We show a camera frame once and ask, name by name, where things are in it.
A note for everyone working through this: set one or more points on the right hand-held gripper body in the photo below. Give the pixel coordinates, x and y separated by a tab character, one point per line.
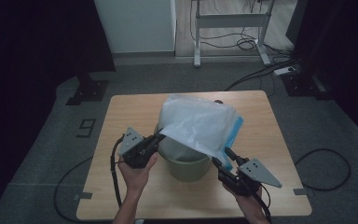
245	182

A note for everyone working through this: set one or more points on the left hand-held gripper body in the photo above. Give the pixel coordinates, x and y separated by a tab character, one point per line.
138	152

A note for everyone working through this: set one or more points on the green plastic bin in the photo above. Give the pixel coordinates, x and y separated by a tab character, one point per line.
186	169

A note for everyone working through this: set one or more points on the white plastic bag blue strip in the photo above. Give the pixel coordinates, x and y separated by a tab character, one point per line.
195	124

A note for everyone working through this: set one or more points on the person's right hand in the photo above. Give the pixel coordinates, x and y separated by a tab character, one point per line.
250	205

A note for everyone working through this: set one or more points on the person's left hand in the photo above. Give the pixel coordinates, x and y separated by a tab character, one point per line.
136	180

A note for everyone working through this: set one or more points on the grey tape piece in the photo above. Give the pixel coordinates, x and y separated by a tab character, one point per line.
300	191
83	195

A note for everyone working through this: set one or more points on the black stand base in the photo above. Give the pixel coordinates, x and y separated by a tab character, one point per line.
88	90
301	85

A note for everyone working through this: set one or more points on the white power strip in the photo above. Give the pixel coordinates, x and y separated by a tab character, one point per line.
283	71

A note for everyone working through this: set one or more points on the white cabinet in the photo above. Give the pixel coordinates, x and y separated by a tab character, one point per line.
136	25

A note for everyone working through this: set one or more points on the black curtain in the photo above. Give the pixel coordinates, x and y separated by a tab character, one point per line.
28	62
348	46

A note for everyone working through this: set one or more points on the white metal desk frame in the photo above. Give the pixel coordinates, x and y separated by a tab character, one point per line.
230	21

